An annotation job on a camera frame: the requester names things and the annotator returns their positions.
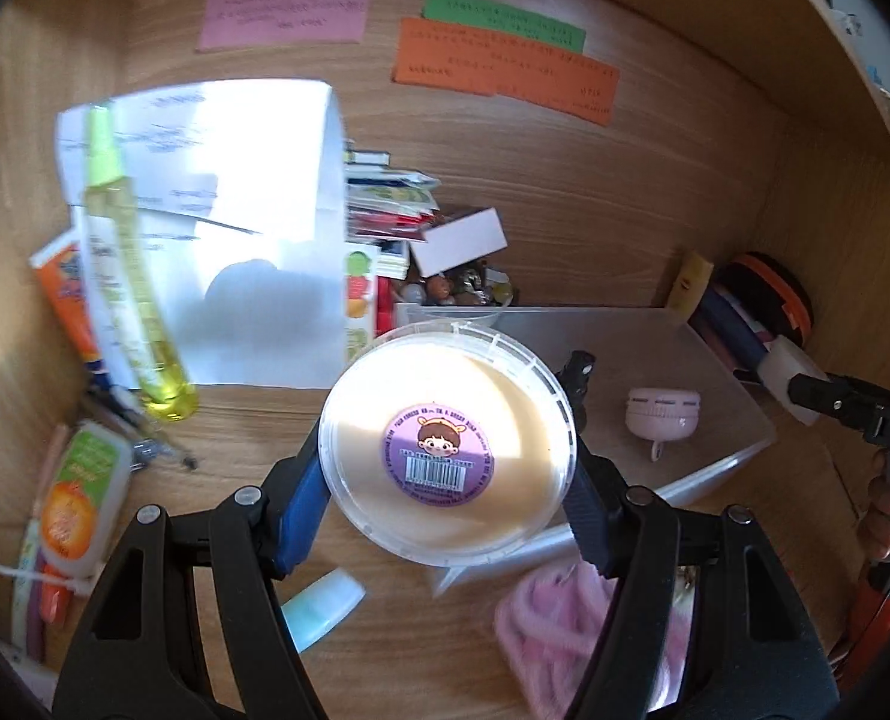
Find small white box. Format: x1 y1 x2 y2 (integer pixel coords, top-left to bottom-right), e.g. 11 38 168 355
411 208 507 278

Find stack of booklets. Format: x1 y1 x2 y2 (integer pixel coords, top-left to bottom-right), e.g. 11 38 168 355
340 139 442 350

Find yellow bottle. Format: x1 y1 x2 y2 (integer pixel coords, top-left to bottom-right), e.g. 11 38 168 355
666 249 716 323

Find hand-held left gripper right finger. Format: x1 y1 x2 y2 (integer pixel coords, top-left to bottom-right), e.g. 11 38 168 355
563 431 840 720

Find small pink round fan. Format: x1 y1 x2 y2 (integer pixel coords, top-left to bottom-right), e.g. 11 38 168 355
625 387 702 462

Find bowl of polished stones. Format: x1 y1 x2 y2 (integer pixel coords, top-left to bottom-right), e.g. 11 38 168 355
394 262 517 331

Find pink fuzzy cloth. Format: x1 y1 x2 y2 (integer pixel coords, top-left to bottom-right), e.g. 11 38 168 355
494 562 697 720

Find teal tube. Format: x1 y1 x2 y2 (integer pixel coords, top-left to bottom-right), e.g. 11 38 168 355
280 568 367 653

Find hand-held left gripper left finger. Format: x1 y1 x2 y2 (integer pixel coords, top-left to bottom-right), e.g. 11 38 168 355
51 416 337 720

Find person's right hand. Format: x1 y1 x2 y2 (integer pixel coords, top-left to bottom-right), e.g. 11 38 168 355
863 471 890 565

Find clear plastic storage box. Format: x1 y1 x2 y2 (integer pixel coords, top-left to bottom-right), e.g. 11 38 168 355
394 304 780 593

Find black pen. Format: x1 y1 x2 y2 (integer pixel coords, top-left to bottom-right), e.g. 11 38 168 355
85 386 197 470

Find pink paper note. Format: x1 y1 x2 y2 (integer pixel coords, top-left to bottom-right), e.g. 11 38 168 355
195 0 378 53

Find black case with orange zip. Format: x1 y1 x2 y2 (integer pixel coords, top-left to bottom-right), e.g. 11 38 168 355
718 251 817 350

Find round clear plastic tub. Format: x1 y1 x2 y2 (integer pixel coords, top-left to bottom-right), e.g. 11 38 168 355
317 319 579 567

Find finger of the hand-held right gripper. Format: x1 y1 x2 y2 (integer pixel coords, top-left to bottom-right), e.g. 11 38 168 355
786 369 877 432

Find pink wallet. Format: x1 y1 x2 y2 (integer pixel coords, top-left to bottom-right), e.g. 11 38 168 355
686 315 757 385

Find yellow-green clear bottle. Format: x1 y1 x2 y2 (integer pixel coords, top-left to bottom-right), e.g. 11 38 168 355
81 103 200 422

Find wooden desktop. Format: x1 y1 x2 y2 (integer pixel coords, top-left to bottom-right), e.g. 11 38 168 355
0 225 888 720

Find white paper sheets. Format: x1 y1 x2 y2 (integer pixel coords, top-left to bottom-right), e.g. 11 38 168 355
55 79 350 389

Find blue pencil case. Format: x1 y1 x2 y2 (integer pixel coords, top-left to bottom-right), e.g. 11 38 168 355
696 289 772 376

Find orange tube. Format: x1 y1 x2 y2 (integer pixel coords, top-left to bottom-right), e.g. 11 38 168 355
29 229 112 376

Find fruit print packet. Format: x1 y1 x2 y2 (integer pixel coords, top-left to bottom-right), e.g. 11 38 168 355
344 242 382 365

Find orange paper note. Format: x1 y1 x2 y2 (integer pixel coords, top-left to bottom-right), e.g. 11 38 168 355
391 17 622 128

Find green paper note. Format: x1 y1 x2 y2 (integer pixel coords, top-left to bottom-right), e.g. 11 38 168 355
421 0 588 55

